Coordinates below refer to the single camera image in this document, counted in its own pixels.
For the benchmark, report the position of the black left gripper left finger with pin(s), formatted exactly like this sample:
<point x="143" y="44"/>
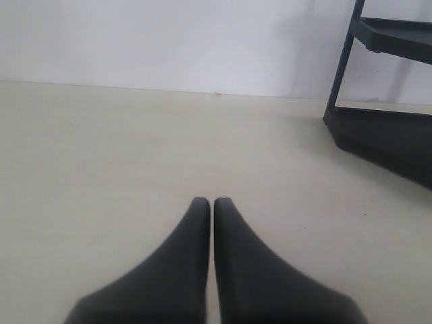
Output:
<point x="169" y="286"/>

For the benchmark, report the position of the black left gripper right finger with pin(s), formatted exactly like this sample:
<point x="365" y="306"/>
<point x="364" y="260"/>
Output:
<point x="255" y="285"/>

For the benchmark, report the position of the black two-tier corner shelf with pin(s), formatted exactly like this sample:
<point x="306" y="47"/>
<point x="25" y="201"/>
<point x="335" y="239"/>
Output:
<point x="398" y="141"/>

